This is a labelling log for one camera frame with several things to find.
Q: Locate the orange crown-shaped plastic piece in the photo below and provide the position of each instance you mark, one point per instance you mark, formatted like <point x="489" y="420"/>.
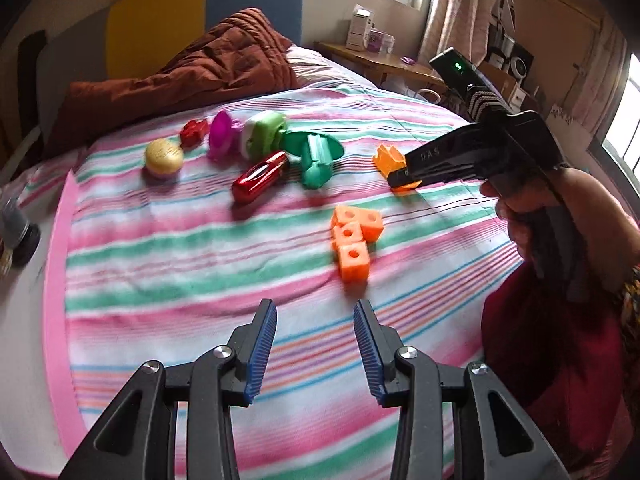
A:
<point x="387" y="157"/>

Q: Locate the person's red pants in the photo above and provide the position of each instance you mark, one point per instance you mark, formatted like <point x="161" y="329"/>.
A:
<point x="550" y="360"/>

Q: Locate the wooden bedside table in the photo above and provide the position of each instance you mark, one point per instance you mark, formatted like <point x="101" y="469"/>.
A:
<point x="370" y="62"/>

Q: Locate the white carton box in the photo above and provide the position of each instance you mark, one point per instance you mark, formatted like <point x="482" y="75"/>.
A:
<point x="360" y="27"/>

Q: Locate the cluttered shelf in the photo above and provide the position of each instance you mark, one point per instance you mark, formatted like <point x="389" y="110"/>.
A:
<point x="510" y="60"/>

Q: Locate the brown quilt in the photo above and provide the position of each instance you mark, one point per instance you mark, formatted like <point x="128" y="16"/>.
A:
<point x="200" y="70"/>

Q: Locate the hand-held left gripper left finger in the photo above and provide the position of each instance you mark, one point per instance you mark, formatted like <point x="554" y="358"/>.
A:
<point x="262" y="355"/>

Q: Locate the purple box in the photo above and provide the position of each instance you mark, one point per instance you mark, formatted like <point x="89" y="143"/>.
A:
<point x="380" y="42"/>

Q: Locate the gold round container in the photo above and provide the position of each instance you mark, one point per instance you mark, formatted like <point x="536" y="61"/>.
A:
<point x="164" y="156"/>

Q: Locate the striped blanket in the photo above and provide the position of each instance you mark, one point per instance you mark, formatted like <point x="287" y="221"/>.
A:
<point x="175" y="270"/>

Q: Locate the teal plastic piece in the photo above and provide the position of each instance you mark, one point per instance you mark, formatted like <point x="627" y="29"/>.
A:
<point x="315" y="160"/>

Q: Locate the yellow and blue headboard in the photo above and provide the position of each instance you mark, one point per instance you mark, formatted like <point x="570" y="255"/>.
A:
<point x="155" y="25"/>

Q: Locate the person's right hand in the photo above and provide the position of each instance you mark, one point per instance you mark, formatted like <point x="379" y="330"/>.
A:
<point x="590" y="220"/>

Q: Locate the green and white plug device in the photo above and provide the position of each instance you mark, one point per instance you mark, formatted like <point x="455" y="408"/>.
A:
<point x="262" y="135"/>

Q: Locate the pale pink pillow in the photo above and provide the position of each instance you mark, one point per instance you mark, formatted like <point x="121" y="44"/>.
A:
<point x="320" y="67"/>

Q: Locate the shiny red capsule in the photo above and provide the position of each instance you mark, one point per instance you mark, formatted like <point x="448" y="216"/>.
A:
<point x="257" y="177"/>

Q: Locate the beige curtain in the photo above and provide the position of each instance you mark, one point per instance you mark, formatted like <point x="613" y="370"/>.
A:
<point x="450" y="10"/>

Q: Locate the orange cube block piece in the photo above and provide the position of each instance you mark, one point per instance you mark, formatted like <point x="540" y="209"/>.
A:
<point x="352" y="240"/>

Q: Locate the dark round container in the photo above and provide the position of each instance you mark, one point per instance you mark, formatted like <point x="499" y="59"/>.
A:
<point x="20" y="235"/>

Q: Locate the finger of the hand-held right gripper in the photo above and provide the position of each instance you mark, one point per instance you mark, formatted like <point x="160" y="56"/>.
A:
<point x="407" y="178"/>

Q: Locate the red plastic toy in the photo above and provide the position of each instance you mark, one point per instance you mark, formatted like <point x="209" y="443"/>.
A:
<point x="194" y="131"/>

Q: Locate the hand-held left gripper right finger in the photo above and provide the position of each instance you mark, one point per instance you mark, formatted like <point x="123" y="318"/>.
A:
<point x="367" y="355"/>

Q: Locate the purple plastic toy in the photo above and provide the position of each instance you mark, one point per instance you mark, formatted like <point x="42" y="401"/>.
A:
<point x="220" y="132"/>

